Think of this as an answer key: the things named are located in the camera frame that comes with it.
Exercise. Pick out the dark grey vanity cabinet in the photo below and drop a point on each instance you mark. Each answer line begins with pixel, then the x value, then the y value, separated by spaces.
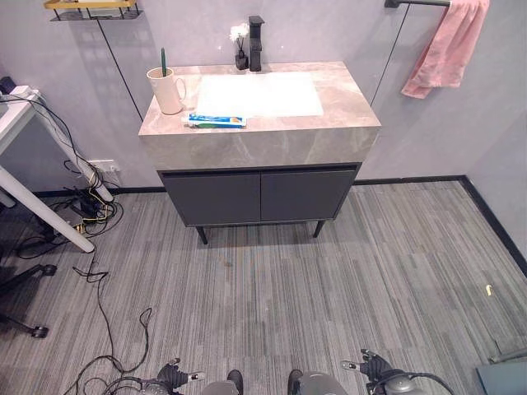
pixel 259 197

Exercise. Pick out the pink towel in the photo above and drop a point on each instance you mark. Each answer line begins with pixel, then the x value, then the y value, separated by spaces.
pixel 449 49

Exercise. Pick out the white sink basin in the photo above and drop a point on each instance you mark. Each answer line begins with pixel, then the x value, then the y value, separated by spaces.
pixel 259 94

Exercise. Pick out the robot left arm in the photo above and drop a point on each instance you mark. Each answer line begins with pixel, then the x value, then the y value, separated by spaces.
pixel 142 387

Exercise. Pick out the robot leg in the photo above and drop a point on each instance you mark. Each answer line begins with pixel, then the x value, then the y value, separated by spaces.
pixel 315 383
pixel 224 387

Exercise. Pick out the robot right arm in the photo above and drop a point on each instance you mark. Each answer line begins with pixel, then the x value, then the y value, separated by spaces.
pixel 405 384

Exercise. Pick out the robot right leg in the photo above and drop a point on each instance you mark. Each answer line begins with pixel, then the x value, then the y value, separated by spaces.
pixel 315 383

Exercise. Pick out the gold black wall shelf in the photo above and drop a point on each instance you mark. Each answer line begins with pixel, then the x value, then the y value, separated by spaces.
pixel 92 10

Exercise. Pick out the white desk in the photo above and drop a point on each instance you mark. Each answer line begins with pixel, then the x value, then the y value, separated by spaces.
pixel 24 140

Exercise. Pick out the white wall socket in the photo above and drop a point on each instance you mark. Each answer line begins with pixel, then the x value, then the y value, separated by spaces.
pixel 106 166

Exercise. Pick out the black office chair base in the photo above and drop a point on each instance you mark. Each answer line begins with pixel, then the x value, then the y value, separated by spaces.
pixel 22 296

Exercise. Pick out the robot left leg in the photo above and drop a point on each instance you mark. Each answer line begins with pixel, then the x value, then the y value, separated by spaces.
pixel 224 387

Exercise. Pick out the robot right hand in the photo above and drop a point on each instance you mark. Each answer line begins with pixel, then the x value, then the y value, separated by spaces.
pixel 376 368

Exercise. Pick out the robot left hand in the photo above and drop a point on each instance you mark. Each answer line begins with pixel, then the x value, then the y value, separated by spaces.
pixel 175 376

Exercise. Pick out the black faucet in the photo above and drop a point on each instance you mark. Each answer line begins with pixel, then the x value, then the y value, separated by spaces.
pixel 256 45

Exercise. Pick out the marble sink counter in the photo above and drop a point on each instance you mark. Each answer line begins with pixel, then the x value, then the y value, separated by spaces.
pixel 259 144

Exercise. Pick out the blue white toothpaste tube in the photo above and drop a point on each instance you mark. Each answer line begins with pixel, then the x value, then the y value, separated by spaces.
pixel 216 120

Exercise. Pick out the black reed diffuser bottle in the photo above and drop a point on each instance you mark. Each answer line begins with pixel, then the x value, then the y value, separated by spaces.
pixel 241 57

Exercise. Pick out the green toothbrush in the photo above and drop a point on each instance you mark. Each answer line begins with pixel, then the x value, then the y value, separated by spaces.
pixel 163 61

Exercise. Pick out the black towel bar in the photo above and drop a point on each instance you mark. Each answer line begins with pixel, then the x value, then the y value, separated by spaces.
pixel 416 3

